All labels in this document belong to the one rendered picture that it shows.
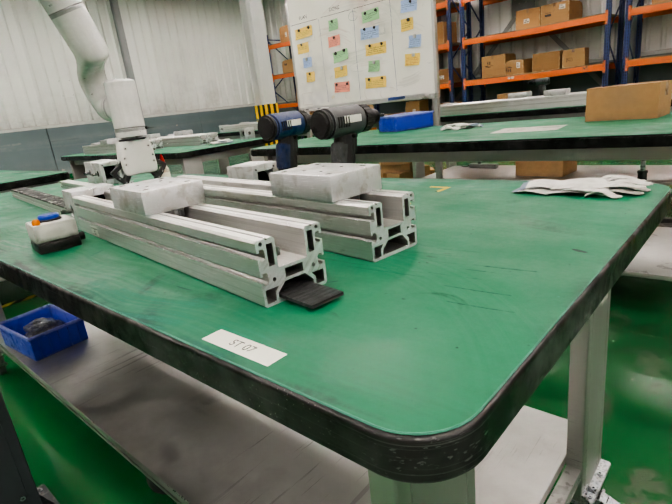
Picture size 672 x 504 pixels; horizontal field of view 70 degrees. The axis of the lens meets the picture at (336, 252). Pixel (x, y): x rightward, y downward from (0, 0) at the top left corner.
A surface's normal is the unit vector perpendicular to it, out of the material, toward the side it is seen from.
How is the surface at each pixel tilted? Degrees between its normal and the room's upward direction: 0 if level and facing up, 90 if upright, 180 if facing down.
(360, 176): 90
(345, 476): 0
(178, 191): 90
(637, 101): 89
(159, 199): 90
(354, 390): 0
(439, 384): 0
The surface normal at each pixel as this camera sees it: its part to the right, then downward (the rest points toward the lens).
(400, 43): -0.66, 0.29
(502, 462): -0.11, -0.95
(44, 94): 0.75, 0.11
